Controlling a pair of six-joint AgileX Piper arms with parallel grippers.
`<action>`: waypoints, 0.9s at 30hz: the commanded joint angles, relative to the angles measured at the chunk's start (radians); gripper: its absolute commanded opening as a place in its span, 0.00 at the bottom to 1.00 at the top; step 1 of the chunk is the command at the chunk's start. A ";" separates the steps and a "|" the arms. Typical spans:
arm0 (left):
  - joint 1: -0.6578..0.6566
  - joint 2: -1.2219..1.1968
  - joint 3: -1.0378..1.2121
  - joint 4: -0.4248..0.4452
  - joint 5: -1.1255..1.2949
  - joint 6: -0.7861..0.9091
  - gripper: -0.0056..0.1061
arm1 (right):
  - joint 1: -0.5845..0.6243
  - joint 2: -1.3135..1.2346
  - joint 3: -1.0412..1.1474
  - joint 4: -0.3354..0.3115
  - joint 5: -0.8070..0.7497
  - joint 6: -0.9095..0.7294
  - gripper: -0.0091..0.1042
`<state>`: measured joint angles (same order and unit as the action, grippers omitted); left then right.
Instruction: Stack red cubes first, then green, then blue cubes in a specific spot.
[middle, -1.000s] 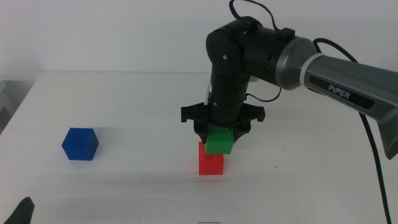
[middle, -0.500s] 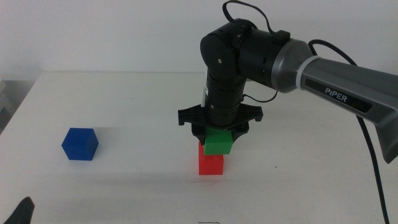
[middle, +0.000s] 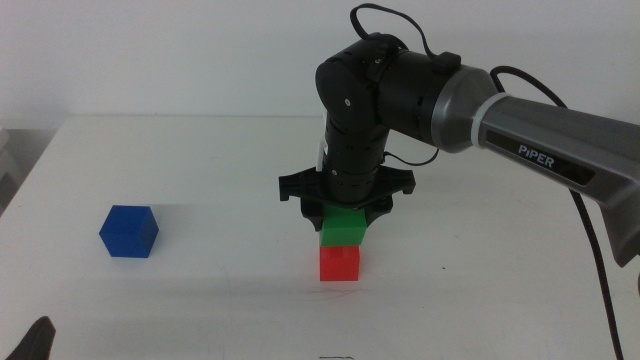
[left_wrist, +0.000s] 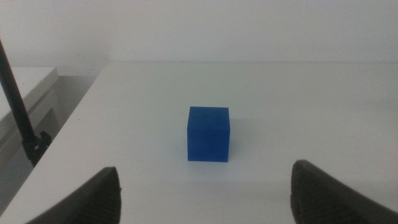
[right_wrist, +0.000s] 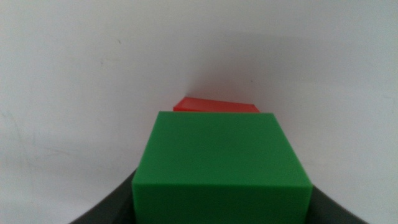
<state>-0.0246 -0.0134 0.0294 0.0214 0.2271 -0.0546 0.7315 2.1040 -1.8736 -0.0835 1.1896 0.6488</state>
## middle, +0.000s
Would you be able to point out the green cube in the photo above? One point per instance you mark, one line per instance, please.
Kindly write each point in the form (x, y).
(342, 230)

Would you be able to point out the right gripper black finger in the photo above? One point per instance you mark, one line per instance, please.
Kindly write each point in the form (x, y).
(377, 210)
(312, 212)

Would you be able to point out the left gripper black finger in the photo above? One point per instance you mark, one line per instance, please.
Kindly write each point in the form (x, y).
(36, 342)

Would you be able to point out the red cube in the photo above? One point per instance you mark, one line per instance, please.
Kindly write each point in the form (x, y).
(340, 264)

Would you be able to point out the blue cube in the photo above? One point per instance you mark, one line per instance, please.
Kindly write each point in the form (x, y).
(127, 232)

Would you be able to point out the grey and black right arm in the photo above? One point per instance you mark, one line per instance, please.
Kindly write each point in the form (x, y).
(550, 145)

